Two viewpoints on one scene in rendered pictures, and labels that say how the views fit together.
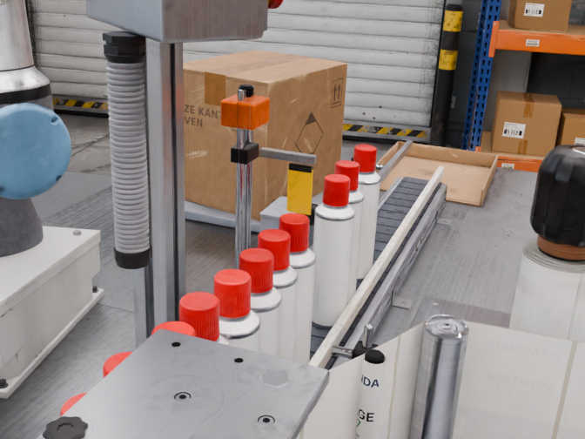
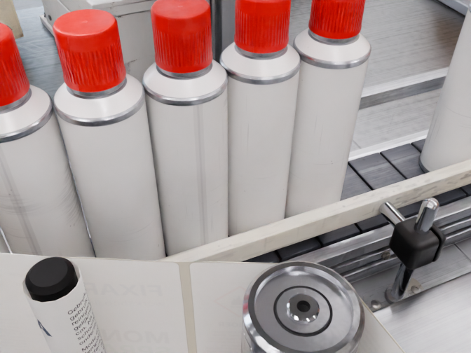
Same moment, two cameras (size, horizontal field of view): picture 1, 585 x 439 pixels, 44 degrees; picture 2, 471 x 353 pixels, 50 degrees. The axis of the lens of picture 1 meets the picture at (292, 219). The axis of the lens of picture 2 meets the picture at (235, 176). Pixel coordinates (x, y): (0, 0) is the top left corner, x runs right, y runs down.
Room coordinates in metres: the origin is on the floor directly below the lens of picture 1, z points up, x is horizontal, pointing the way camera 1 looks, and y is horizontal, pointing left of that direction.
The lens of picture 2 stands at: (0.46, -0.18, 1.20)
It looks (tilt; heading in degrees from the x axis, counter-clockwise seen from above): 42 degrees down; 46
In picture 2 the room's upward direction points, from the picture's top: 1 degrees clockwise
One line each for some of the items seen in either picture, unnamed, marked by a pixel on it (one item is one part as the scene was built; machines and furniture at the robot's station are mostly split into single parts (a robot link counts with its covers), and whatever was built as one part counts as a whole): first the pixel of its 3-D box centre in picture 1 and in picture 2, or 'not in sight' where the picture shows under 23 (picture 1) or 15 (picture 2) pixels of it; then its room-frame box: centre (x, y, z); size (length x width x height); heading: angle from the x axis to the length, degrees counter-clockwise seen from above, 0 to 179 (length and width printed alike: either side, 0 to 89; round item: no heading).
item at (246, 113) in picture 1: (266, 226); not in sight; (0.79, 0.03, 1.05); 0.10 x 0.04 x 0.33; 70
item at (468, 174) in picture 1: (435, 171); not in sight; (1.67, -0.34, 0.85); 0.30 x 0.26 x 0.04; 160
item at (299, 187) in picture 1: (299, 189); not in sight; (0.78, -0.01, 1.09); 0.03 x 0.01 x 0.06; 70
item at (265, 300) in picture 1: (253, 347); (190, 150); (0.62, 0.03, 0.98); 0.05 x 0.05 x 0.20
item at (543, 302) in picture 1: (558, 282); not in sight; (0.71, -0.29, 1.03); 0.09 x 0.09 x 0.30
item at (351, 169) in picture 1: (342, 233); not in sight; (0.93, -0.07, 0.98); 0.05 x 0.05 x 0.20
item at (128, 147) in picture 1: (128, 155); not in sight; (0.61, 0.15, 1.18); 0.04 x 0.04 x 0.21
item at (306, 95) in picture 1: (258, 128); not in sight; (1.47, 0.08, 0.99); 0.30 x 0.24 x 0.27; 149
